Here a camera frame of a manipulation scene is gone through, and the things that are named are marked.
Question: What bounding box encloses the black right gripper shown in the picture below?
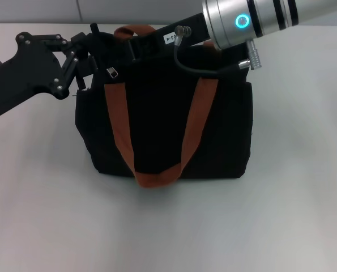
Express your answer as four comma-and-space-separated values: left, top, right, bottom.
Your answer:
127, 12, 214, 62

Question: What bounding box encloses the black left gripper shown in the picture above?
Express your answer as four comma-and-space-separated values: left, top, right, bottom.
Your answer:
0, 32, 98, 117

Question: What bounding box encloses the black bag with brown straps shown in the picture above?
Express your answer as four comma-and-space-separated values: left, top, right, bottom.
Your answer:
71, 22, 254, 190

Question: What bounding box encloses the right gripper cable with connectors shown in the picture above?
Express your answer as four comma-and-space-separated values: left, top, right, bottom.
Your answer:
173, 24, 263, 77

